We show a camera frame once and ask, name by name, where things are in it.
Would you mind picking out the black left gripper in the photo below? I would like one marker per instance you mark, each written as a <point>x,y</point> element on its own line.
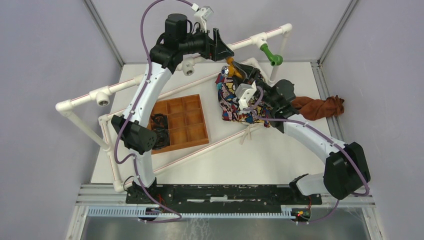
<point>217,50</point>

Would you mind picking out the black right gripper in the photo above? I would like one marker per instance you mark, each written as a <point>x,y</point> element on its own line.
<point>247,72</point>

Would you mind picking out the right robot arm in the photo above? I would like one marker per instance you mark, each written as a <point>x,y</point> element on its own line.
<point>346,170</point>

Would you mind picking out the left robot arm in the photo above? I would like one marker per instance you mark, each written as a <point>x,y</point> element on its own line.
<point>134,138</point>

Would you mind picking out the green plastic water faucet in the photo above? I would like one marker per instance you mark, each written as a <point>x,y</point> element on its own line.
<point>274,59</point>

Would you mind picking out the comic print cloth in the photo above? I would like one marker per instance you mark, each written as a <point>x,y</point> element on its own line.
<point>230,106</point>

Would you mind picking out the brown cloth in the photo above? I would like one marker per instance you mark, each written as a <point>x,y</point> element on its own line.
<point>315,109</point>

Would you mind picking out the wooden compartment tray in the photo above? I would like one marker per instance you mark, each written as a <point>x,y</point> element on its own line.
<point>186,122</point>

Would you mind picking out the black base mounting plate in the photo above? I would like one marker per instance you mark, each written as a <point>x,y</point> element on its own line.
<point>221,199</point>

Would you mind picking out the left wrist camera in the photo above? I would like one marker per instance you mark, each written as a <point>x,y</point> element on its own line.
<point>201,15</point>

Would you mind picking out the white pvc pipe frame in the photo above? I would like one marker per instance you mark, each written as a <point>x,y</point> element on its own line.
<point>150,85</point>

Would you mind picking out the white slotted cable duct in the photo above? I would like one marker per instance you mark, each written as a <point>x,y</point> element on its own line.
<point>146,212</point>

